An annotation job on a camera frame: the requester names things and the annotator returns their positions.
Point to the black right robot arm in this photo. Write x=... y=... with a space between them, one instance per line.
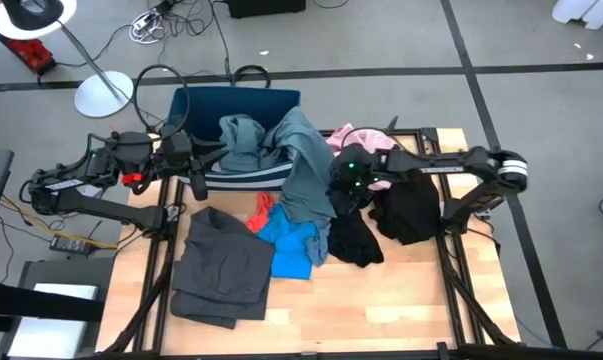
x=446 y=162

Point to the white power strip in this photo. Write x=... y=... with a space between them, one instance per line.
x=143 y=22

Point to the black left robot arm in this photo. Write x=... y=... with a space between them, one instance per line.
x=106 y=207

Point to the large teal-grey sweatshirt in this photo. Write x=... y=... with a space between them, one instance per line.
x=306 y=170

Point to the black aluminium table frame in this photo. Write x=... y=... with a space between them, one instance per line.
x=531 y=354

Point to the orange-red garment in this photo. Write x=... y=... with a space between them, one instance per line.
x=261 y=212

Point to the plain black garment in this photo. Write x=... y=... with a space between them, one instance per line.
x=356 y=242

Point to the pink garment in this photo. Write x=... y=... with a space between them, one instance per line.
x=368 y=137

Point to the bright blue garment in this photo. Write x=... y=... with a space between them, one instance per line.
x=286 y=245

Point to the navy white striped fabric bin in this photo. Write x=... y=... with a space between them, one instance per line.
x=206 y=107

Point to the teal-grey garment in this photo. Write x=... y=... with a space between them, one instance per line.
x=241 y=140

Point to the black garment white lettering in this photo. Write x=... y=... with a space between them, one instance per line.
x=406 y=215

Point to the white object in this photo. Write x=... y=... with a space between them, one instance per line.
x=581 y=10

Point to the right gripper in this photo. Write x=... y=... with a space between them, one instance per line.
x=356 y=175

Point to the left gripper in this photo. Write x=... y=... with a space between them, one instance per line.
x=178 y=152

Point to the black power adapter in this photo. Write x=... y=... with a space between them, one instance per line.
x=71 y=245

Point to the black horizontal bar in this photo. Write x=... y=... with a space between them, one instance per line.
x=31 y=302

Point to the dark grey garment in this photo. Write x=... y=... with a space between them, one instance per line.
x=221 y=270

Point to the grey cabinet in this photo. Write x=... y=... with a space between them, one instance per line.
x=56 y=272

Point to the black box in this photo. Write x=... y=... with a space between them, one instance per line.
x=266 y=7

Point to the white floor lamp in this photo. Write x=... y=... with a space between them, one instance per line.
x=103 y=95

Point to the white box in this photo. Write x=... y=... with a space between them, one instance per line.
x=51 y=340

